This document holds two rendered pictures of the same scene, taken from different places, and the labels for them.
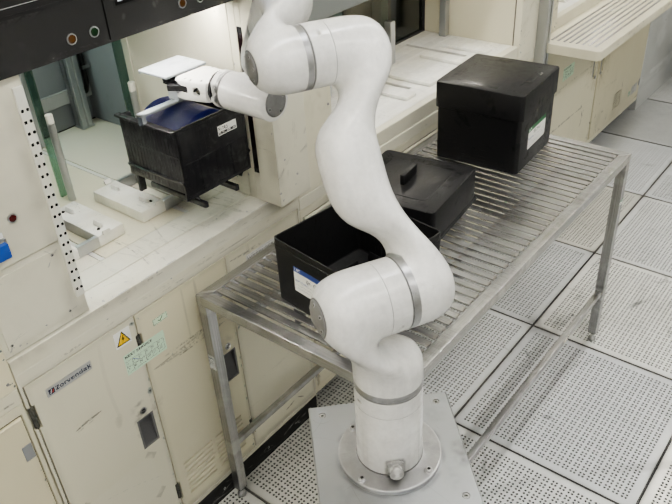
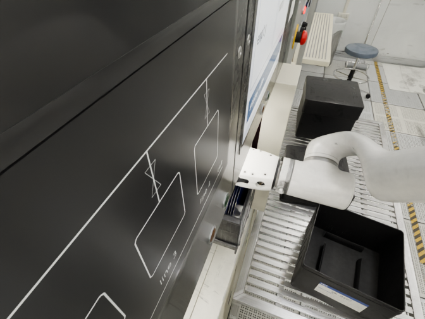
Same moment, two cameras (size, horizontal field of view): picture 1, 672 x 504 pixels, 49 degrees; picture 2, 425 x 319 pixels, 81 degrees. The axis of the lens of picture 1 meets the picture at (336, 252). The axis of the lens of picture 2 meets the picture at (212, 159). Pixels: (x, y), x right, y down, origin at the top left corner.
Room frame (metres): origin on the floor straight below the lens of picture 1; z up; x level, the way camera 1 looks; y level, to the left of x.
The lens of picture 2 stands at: (1.22, 0.51, 1.69)
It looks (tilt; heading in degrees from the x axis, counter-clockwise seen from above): 44 degrees down; 340
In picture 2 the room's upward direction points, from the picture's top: straight up
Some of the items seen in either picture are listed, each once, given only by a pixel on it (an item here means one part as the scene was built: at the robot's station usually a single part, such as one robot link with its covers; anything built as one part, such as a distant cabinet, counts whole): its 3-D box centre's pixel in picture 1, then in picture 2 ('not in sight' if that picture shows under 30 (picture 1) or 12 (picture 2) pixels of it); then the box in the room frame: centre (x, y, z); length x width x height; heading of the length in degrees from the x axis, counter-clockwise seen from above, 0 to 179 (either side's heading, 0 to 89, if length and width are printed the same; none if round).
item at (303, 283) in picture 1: (358, 264); (345, 258); (1.41, -0.05, 0.85); 0.28 x 0.28 x 0.17; 42
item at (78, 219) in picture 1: (63, 232); not in sight; (1.57, 0.67, 0.89); 0.22 x 0.21 x 0.04; 50
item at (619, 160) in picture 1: (437, 320); (308, 225); (1.75, -0.30, 0.38); 1.30 x 0.60 x 0.76; 140
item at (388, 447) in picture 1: (388, 417); not in sight; (0.92, -0.08, 0.85); 0.19 x 0.19 x 0.18
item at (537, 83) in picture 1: (495, 111); (325, 109); (2.15, -0.53, 0.89); 0.29 x 0.29 x 0.25; 53
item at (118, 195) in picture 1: (148, 188); not in sight; (1.77, 0.50, 0.89); 0.22 x 0.21 x 0.04; 50
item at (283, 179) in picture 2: (226, 89); (283, 175); (1.53, 0.22, 1.25); 0.09 x 0.03 x 0.08; 139
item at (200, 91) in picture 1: (207, 83); (257, 168); (1.57, 0.26, 1.25); 0.11 x 0.10 x 0.07; 49
